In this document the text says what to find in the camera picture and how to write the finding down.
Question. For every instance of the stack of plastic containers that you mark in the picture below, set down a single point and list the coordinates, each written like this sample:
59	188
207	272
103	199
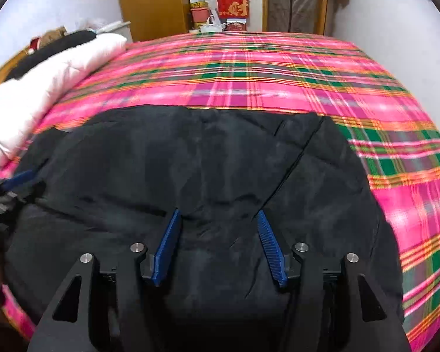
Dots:
199	7

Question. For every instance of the wooden framed door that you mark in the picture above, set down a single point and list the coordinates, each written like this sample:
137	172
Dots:
293	0

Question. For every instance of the red gift box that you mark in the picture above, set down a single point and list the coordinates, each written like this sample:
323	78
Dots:
233	7

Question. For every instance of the black hooded jacket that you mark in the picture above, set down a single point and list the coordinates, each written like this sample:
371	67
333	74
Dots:
205	161

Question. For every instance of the wooden headboard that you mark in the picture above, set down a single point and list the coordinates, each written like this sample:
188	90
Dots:
3	73

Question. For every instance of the black pillow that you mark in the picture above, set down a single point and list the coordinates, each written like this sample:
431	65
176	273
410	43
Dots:
51	51

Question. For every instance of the pink plaid bed sheet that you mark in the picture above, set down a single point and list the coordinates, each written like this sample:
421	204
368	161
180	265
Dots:
260	69

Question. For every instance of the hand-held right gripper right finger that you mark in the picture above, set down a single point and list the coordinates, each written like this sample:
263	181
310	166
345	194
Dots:
271	249

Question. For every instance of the wooden cabinet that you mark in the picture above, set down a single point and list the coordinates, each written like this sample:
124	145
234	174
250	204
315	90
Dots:
152	3

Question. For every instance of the pale pink duvet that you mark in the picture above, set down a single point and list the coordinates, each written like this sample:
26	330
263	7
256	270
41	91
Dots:
33	91

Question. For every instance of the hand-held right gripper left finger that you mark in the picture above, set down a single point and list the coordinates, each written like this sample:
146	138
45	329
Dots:
165	249

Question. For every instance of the small red box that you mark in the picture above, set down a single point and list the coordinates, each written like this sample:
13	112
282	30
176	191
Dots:
236	25

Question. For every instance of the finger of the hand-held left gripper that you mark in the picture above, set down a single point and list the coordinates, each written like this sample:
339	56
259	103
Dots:
22	178

